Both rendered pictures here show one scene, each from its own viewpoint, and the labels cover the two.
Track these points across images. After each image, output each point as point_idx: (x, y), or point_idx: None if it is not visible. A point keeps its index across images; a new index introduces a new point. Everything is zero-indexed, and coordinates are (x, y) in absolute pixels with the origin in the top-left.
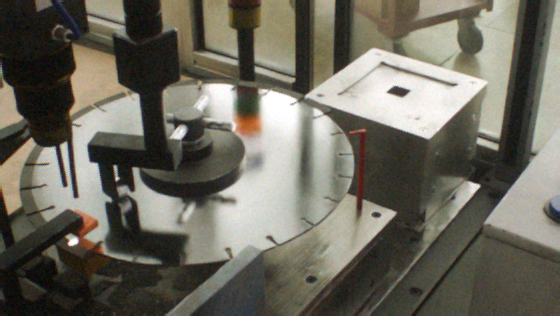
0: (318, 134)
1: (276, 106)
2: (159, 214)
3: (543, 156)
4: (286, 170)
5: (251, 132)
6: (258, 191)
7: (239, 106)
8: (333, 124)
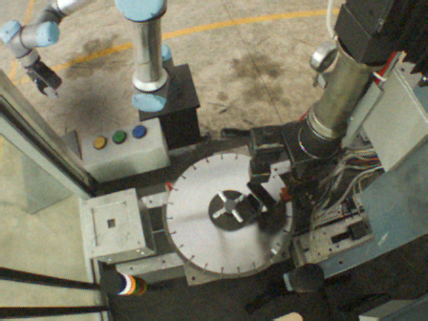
0: (181, 193)
1: (177, 221)
2: None
3: (115, 155)
4: (206, 182)
5: (199, 211)
6: (223, 179)
7: (189, 231)
8: (170, 195)
